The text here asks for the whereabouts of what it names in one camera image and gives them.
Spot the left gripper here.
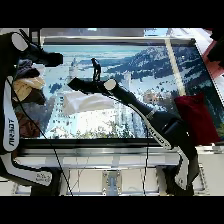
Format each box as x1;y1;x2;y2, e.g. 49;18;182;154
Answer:
36;49;65;68

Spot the cream garment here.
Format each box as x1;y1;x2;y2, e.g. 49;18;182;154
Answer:
12;75;46;103

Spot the silver frame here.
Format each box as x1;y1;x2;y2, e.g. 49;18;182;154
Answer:
0;144;224;197

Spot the black cable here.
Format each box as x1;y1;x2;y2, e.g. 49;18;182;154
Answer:
5;78;74;197
142;125;151;197

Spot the white shirt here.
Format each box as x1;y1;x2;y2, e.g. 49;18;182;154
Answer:
61;90;116;117

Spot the red garment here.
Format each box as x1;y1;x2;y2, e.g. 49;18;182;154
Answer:
173;92;222;147

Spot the dark brown garment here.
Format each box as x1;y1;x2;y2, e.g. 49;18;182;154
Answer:
23;89;48;107

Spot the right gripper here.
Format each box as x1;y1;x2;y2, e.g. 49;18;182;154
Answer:
67;76;101;96

